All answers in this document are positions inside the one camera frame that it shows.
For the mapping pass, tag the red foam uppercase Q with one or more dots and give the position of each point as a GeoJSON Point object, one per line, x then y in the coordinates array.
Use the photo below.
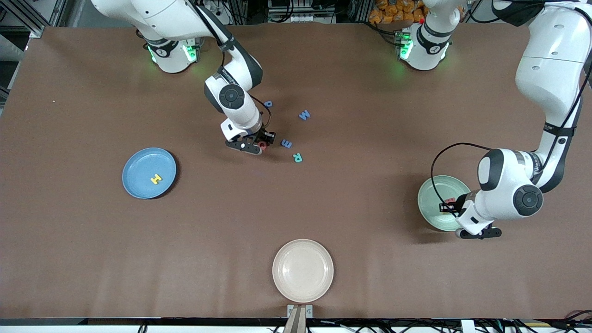
{"type": "Point", "coordinates": [262, 150]}

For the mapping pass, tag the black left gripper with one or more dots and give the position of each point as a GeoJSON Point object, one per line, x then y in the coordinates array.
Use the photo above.
{"type": "Point", "coordinates": [455, 204]}

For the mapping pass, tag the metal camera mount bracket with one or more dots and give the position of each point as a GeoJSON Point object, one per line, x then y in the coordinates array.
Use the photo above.
{"type": "Point", "coordinates": [299, 314]}

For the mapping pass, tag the yellow foam uppercase H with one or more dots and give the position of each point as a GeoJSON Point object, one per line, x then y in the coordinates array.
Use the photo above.
{"type": "Point", "coordinates": [156, 178]}

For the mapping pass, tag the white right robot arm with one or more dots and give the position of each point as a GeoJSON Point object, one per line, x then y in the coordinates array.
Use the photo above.
{"type": "Point", "coordinates": [240, 115]}

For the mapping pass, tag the teal foam uppercase R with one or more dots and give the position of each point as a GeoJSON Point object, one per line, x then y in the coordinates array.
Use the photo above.
{"type": "Point", "coordinates": [297, 157]}

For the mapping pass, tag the orange objects pile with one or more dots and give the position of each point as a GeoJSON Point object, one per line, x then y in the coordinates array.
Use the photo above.
{"type": "Point", "coordinates": [393, 11]}

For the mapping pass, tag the blue foam lowercase m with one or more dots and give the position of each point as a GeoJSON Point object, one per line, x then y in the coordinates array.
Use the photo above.
{"type": "Point", "coordinates": [286, 144]}

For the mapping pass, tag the aluminium frame post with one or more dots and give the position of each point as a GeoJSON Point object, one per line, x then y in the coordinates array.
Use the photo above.
{"type": "Point", "coordinates": [37, 30]}

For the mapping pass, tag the green plate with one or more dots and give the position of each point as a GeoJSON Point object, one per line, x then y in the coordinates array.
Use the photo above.
{"type": "Point", "coordinates": [444, 185]}

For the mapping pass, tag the beige plate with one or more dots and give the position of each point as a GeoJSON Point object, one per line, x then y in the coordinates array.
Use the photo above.
{"type": "Point", "coordinates": [303, 270]}

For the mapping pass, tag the blue foam uppercase M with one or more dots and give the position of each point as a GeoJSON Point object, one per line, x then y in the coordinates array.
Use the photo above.
{"type": "Point", "coordinates": [304, 115]}

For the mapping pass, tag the white power strip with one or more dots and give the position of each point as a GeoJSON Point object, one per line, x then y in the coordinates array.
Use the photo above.
{"type": "Point", "coordinates": [222, 9]}

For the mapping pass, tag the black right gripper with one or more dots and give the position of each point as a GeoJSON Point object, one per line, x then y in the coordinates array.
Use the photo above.
{"type": "Point", "coordinates": [264, 135]}

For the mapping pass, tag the blue plate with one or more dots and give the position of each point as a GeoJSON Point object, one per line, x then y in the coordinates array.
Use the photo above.
{"type": "Point", "coordinates": [138, 185]}

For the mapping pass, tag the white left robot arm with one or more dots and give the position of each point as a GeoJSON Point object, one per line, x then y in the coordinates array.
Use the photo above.
{"type": "Point", "coordinates": [550, 69]}

